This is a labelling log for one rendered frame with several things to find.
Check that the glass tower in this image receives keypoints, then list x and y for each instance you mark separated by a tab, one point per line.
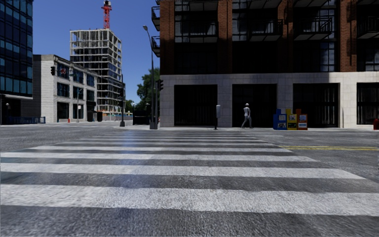
16	47

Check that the red tower crane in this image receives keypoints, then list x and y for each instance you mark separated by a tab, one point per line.
106	14

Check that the yellow newspaper box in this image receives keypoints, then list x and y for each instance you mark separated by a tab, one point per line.
291	120

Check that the red brick building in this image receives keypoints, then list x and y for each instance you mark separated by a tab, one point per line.
266	80

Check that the blue newspaper box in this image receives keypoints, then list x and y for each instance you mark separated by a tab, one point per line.
279	121

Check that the grey street lamp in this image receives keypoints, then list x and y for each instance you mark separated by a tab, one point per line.
152	89

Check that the person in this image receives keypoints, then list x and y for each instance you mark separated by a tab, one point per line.
247	116

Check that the orange newspaper box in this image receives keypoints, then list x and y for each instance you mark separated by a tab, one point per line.
302	120

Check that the trees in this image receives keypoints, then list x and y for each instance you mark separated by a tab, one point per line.
148	89

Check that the dark box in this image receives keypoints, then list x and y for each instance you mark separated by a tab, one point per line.
141	117

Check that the blue fence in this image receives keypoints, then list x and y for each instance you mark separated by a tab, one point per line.
25	120

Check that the pale concrete building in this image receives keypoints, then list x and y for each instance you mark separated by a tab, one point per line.
49	89

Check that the dark bin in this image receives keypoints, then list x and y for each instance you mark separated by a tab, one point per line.
90	116
99	116

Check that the unfinished concrete frame building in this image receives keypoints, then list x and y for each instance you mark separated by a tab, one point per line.
97	56

